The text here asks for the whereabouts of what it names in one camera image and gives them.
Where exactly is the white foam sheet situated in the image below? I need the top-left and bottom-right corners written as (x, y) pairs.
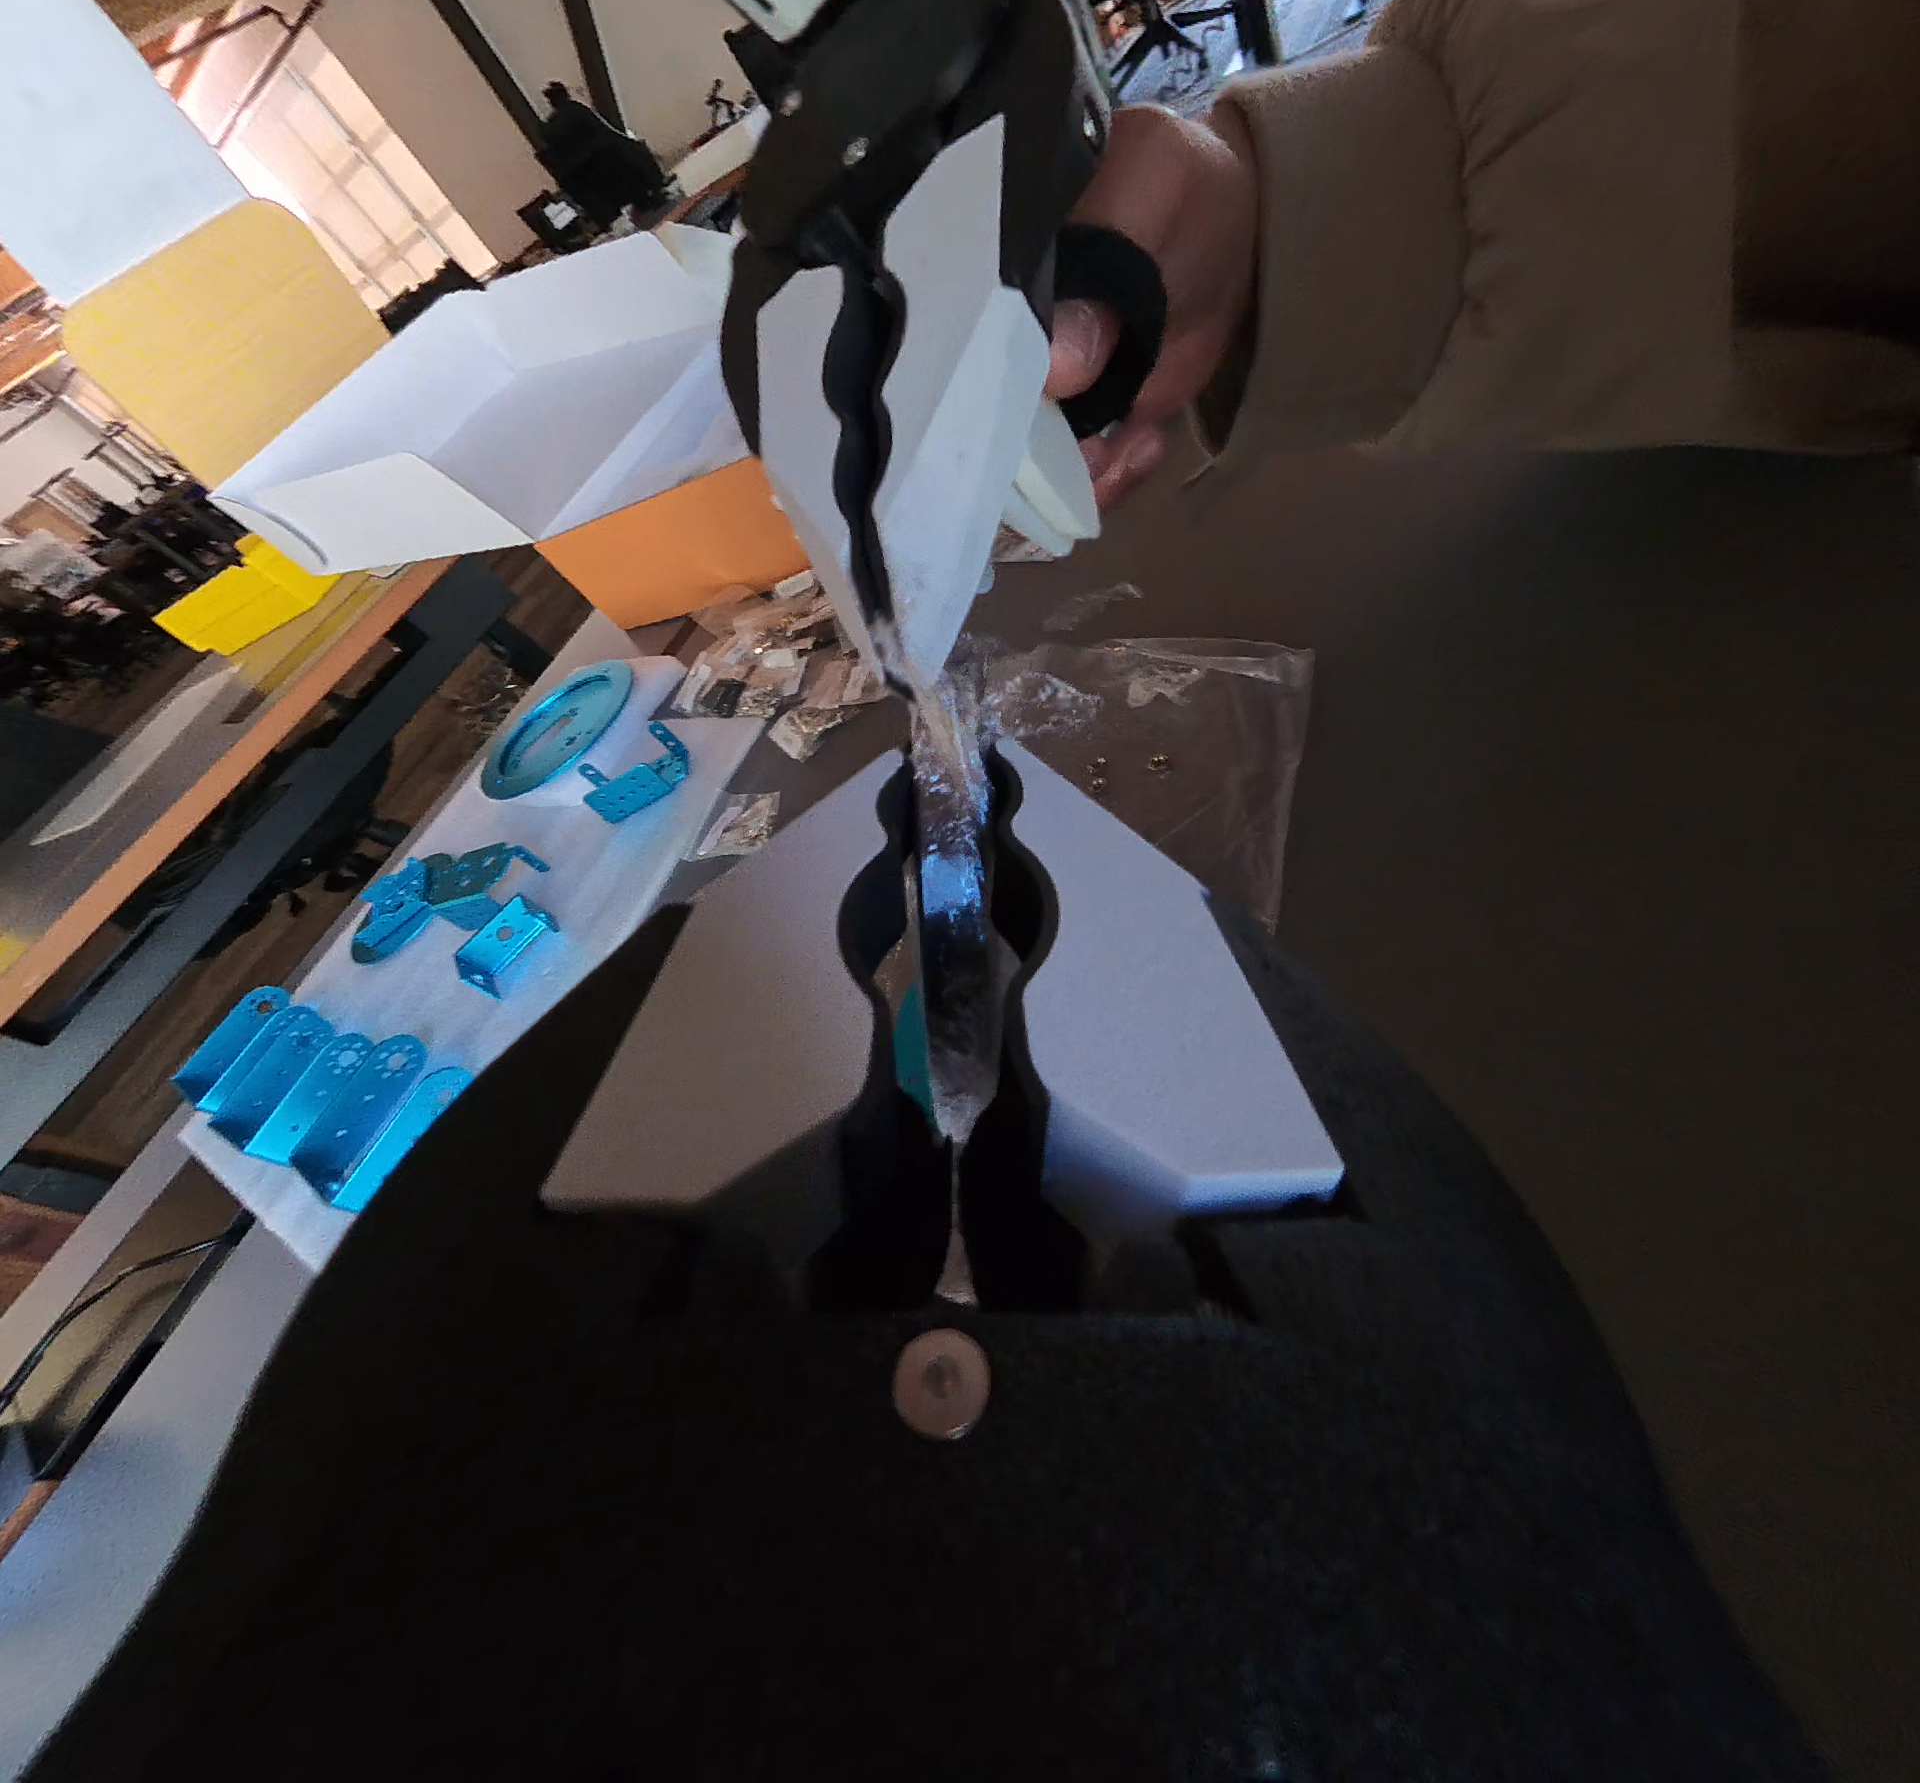
top-left (175, 652), bottom-right (781, 1276)

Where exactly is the orange cardboard box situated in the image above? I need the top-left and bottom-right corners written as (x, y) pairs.
top-left (206, 223), bottom-right (818, 633)

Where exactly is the yellow and white panel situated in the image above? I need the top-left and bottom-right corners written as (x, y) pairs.
top-left (0, 0), bottom-right (393, 483)

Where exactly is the large clear plastic bag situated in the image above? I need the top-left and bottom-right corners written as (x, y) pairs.
top-left (959, 583), bottom-right (1317, 936)

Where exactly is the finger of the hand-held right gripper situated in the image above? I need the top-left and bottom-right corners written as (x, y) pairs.
top-left (752, 266), bottom-right (906, 677)
top-left (881, 112), bottom-right (1055, 693)

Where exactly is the stack of yellow boxes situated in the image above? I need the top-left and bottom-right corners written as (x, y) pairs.
top-left (150, 533), bottom-right (393, 659)

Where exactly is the blue round ring plate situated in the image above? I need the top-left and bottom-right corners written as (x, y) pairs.
top-left (479, 662), bottom-right (635, 803)

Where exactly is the person's right hand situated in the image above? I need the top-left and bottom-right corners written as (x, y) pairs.
top-left (1047, 102), bottom-right (1257, 514)

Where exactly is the small blue U bracket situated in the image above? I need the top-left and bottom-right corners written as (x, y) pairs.
top-left (580, 725), bottom-right (697, 825)

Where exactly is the wooden-edged table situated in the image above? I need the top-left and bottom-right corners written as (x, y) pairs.
top-left (0, 554), bottom-right (518, 1049)

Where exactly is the plastic-wrapped metal ring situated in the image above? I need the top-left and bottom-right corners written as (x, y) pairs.
top-left (862, 614), bottom-right (1083, 1143)

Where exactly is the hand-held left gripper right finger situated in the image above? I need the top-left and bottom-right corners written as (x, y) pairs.
top-left (957, 738), bottom-right (1348, 1308)

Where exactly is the pile of small screw bags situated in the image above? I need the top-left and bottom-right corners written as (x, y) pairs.
top-left (660, 583), bottom-right (901, 865)

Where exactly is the group of blue metal brackets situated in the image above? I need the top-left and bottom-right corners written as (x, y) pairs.
top-left (171, 839), bottom-right (562, 1216)

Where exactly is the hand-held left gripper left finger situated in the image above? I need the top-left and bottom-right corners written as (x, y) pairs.
top-left (540, 751), bottom-right (948, 1308)

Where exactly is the black power cable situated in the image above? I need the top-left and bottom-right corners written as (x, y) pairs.
top-left (0, 1206), bottom-right (257, 1433)

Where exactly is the person's right forearm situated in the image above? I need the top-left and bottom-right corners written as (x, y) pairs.
top-left (1200, 0), bottom-right (1920, 466)

